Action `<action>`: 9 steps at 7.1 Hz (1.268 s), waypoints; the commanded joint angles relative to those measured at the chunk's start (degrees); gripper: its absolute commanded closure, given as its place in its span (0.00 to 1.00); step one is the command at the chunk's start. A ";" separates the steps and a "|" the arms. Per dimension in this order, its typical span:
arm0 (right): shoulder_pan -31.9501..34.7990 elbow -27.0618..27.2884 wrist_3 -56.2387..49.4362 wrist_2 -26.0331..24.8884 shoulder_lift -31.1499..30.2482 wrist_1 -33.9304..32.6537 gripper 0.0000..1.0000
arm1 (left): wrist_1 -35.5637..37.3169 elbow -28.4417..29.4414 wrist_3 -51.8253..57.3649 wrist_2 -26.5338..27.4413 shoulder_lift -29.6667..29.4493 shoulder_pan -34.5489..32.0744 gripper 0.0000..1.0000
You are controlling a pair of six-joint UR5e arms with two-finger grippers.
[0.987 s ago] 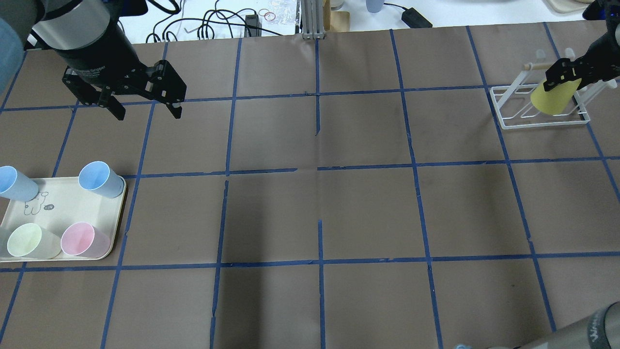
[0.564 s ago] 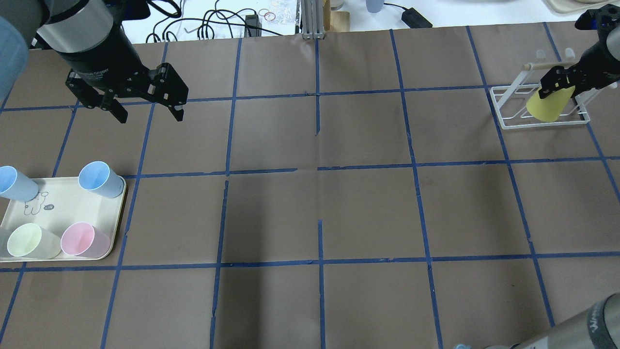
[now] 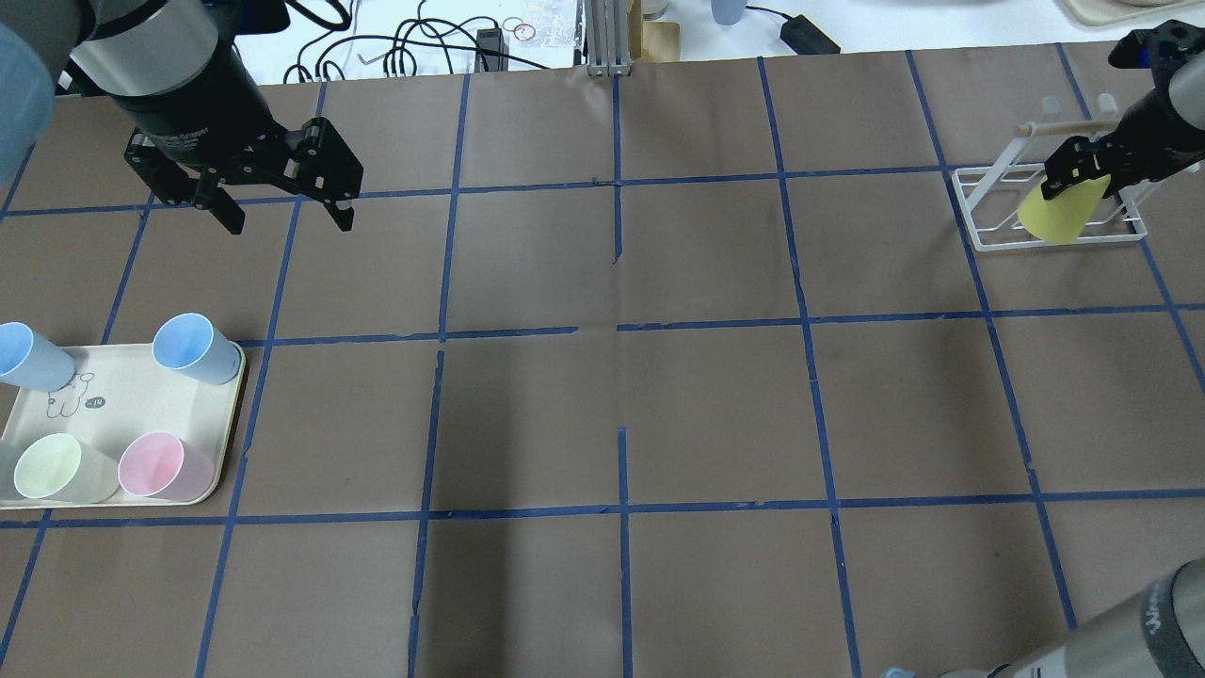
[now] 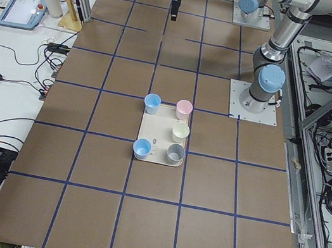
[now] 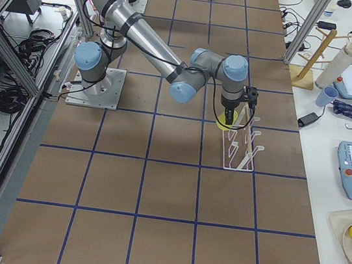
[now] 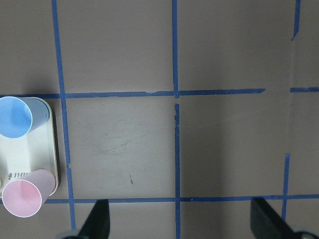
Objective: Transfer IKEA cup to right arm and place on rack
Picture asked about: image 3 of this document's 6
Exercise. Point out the white wire cup rack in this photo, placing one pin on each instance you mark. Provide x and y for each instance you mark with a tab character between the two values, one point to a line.
1003	207

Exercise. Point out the pale green plastic cup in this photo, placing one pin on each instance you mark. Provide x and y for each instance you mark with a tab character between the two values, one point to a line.
60	468

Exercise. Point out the cream serving tray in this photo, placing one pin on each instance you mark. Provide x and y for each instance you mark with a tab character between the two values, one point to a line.
120	392

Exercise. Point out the blue cup near tray corner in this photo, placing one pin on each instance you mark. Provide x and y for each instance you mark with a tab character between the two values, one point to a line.
191	345

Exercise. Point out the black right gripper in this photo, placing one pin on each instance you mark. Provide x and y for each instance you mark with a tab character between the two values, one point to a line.
1141	127

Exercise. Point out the yellow plastic cup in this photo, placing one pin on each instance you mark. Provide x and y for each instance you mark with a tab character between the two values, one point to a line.
1062	219

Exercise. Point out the black power adapter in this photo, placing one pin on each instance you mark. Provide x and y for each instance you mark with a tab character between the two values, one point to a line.
806	39

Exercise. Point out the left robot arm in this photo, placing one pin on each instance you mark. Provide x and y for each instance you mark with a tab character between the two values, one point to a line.
129	46

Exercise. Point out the pink plastic cup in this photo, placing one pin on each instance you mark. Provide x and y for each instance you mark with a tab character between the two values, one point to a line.
161	465

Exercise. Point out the light blue outer cup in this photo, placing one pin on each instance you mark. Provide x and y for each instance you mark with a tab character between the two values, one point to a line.
30	361

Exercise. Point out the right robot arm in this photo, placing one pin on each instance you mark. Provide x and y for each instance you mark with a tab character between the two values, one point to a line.
1158	631

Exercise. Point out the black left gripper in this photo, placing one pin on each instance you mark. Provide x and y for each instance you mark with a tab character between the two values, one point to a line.
193	102

